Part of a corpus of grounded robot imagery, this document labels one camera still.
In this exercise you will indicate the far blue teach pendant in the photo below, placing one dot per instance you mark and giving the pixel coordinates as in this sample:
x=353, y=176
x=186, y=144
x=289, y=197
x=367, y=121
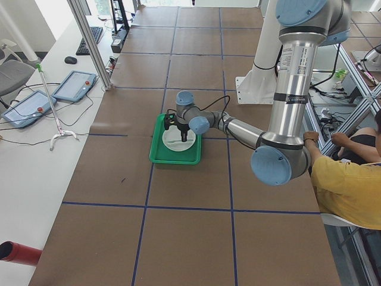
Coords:
x=75, y=86

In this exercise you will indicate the red cylinder tube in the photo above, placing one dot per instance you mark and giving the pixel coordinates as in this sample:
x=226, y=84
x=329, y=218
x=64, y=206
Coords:
x=19, y=253

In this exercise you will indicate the aluminium frame rail right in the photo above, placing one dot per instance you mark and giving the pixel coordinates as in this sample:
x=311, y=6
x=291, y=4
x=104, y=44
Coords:
x=341, y=100

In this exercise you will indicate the black computer mouse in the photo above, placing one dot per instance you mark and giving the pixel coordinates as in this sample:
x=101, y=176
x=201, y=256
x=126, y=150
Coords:
x=70, y=60

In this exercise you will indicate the grey office chair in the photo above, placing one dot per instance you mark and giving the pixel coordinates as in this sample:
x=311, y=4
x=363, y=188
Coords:
x=14, y=73

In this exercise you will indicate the blue teach pendant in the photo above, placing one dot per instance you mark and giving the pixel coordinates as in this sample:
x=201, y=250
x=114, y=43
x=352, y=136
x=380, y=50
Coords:
x=27, y=111
x=75, y=86

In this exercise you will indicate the white round plate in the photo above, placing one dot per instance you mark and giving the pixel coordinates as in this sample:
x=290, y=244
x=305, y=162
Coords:
x=172, y=139

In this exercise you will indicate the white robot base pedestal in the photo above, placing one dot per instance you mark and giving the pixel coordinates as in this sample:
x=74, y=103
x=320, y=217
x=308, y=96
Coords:
x=259, y=85

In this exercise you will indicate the person in yellow shirt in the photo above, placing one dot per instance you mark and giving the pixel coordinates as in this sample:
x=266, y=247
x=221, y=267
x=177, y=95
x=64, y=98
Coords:
x=344, y=188

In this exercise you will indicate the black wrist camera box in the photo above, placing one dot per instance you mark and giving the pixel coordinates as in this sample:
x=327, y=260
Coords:
x=169, y=120

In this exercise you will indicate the near blue teach pendant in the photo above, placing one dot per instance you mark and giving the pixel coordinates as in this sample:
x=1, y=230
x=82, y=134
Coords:
x=27, y=111

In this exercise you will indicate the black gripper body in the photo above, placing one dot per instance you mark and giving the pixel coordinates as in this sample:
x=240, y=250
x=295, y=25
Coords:
x=182, y=127

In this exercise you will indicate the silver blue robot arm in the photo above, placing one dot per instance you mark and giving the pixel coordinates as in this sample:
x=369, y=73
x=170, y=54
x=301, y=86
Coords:
x=279, y=153

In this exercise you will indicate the aluminium frame post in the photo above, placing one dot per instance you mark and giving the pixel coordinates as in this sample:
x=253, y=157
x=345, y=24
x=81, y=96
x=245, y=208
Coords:
x=81, y=20

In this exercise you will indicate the green plastic tray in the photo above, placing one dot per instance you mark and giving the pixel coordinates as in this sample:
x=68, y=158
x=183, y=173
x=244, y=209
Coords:
x=159, y=153

